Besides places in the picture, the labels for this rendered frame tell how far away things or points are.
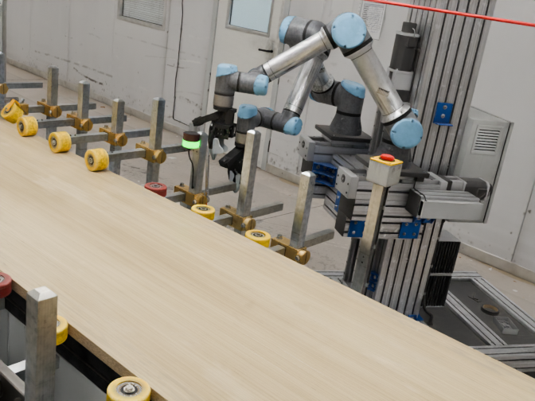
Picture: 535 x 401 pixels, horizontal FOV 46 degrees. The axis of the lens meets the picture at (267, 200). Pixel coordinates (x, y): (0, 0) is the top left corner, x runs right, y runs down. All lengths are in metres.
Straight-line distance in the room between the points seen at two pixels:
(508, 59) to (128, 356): 3.64
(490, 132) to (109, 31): 5.61
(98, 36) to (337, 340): 6.76
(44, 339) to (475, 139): 2.12
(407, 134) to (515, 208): 2.32
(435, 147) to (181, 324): 1.64
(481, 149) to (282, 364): 1.72
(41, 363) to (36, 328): 0.07
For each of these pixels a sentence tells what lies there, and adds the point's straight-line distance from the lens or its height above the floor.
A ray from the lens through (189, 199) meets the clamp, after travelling 2.37.
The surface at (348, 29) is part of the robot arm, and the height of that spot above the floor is 1.53.
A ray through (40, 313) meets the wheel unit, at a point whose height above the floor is 1.11.
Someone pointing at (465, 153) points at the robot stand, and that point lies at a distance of 2.82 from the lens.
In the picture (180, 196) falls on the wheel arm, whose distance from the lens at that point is 2.37.
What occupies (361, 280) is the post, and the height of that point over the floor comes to 0.84.
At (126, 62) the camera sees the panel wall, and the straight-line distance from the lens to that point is 7.45.
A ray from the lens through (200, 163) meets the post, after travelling 2.33.
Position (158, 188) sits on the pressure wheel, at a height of 0.91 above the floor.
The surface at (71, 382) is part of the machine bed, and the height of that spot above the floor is 0.76.
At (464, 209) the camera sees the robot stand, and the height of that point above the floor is 0.92.
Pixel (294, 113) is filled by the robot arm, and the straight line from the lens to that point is 2.52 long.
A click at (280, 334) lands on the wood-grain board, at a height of 0.90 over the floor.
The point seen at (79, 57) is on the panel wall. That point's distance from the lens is 8.33.
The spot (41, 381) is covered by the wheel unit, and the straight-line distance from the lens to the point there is 1.14.
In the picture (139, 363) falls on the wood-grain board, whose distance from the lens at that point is 1.32.
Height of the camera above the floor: 1.65
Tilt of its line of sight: 19 degrees down
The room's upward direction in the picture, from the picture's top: 9 degrees clockwise
